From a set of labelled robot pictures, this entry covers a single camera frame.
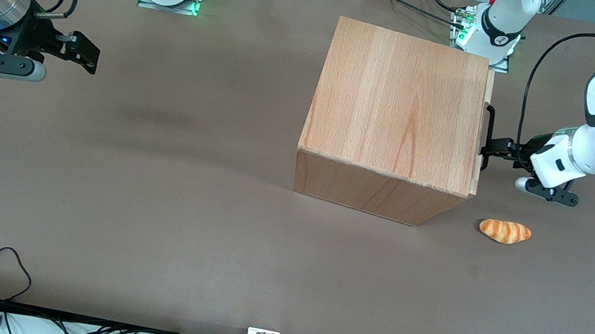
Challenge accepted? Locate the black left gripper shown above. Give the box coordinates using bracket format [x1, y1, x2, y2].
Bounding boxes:
[478, 122, 559, 176]

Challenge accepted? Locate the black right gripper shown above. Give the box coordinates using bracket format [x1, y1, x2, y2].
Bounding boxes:
[0, 11, 105, 75]

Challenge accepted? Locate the light wooden drawer cabinet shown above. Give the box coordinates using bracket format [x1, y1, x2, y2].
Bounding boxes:
[287, 12, 495, 235]

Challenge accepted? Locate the striped orange toy bread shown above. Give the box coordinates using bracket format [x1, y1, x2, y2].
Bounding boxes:
[476, 216, 534, 249]

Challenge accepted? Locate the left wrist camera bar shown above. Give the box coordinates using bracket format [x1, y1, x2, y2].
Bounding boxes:
[513, 172, 582, 208]

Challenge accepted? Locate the aluminium left arm base plate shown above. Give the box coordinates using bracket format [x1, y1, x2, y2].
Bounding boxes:
[444, 6, 518, 75]

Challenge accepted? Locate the black cable on table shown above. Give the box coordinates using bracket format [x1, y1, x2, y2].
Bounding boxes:
[415, 0, 466, 15]
[358, 0, 471, 31]

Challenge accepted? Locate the thin black looped cable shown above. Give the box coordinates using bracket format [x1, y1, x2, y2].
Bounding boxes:
[0, 246, 38, 305]

